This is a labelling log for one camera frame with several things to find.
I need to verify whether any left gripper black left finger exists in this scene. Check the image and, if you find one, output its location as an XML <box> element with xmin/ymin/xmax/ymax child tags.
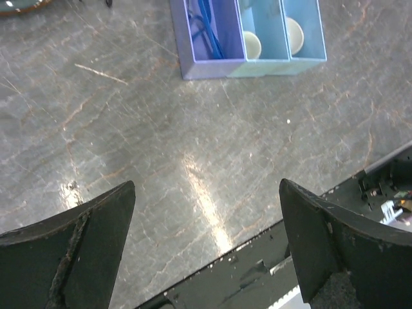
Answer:
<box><xmin>1</xmin><ymin>181</ymin><xmax>135</xmax><ymax>308</ymax></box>

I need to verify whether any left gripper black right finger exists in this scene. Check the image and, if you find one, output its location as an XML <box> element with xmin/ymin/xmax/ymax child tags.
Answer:
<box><xmin>279</xmin><ymin>178</ymin><xmax>411</xmax><ymax>308</ymax></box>

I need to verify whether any light blue front bin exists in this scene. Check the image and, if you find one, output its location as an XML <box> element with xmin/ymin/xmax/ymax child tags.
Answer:
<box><xmin>282</xmin><ymin>0</ymin><xmax>327</xmax><ymax>75</ymax></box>

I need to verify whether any light blue bin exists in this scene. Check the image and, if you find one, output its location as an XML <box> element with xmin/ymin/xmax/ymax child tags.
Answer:
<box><xmin>282</xmin><ymin>0</ymin><xmax>327</xmax><ymax>75</ymax></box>
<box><xmin>227</xmin><ymin>1</ymin><xmax>290</xmax><ymax>78</ymax></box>

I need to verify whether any white dome lid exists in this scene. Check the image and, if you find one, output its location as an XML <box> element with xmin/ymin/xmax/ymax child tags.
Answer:
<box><xmin>286</xmin><ymin>17</ymin><xmax>304</xmax><ymax>55</ymax></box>

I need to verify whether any small white cup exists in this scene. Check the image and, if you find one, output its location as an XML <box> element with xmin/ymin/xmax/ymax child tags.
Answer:
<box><xmin>243</xmin><ymin>31</ymin><xmax>262</xmax><ymax>59</ymax></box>

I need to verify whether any brown ceramic bowl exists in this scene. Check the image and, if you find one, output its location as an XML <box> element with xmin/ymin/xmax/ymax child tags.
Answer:
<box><xmin>0</xmin><ymin>0</ymin><xmax>51</xmax><ymax>17</ymax></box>

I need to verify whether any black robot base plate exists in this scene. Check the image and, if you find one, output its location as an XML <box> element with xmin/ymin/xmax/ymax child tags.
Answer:
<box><xmin>135</xmin><ymin>151</ymin><xmax>412</xmax><ymax>309</ymax></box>

